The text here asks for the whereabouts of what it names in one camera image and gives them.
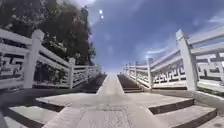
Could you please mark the row of trees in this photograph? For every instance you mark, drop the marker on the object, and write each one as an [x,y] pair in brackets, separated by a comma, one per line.
[56,30]

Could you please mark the grey stone steps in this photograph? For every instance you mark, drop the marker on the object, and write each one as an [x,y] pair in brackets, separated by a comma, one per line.
[30,113]
[186,115]

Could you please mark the white carved stone railing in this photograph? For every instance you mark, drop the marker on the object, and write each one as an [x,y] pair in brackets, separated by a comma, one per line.
[186,63]
[31,63]

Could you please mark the grey stone ramp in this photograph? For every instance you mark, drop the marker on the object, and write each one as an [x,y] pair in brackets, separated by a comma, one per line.
[106,106]

